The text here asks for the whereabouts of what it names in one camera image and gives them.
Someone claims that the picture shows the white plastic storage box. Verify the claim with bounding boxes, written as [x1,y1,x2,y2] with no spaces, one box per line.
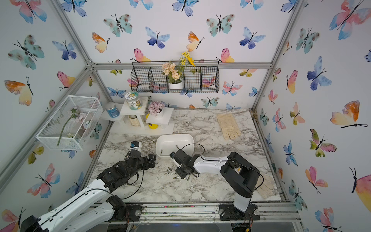
[156,134,194,158]

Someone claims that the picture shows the beige work glove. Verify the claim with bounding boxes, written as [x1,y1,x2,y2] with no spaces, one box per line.
[217,113,241,140]

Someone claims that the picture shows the pink flowers in pot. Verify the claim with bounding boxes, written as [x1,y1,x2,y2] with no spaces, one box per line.
[148,101,165,118]

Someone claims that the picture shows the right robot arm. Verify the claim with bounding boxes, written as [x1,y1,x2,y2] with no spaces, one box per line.
[169,149,261,212]

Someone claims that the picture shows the yellow bottle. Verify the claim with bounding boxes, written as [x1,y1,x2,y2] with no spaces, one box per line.
[146,113,158,130]

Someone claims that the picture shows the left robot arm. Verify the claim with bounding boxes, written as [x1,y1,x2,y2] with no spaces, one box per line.
[20,150,157,232]

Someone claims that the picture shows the green lidded jar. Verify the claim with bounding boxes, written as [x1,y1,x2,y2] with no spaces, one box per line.
[125,91,142,110]

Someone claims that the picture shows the white wire mesh cage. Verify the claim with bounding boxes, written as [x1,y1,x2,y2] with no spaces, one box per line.
[36,95,103,150]

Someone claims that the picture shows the blue tin can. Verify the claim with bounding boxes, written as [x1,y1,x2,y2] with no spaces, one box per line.
[105,102,120,118]

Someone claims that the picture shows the beige jar under shelf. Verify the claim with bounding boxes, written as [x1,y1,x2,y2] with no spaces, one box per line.
[128,115,141,127]

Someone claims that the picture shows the white tiered wooden shelf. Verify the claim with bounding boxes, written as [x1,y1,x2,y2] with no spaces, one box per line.
[100,97,175,136]

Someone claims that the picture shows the artificial pink flower stem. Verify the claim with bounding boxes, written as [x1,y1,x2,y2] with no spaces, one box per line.
[57,106,86,147]

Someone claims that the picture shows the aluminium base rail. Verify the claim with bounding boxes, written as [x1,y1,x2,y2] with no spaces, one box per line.
[107,202,301,224]

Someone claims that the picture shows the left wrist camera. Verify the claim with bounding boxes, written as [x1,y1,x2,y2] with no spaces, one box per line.
[130,141,142,152]

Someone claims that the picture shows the flower pot in basket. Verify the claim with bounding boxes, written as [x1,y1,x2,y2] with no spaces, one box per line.
[161,51,196,90]

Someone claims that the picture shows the black wire wall basket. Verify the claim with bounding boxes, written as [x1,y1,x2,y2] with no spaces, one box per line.
[130,60,219,94]

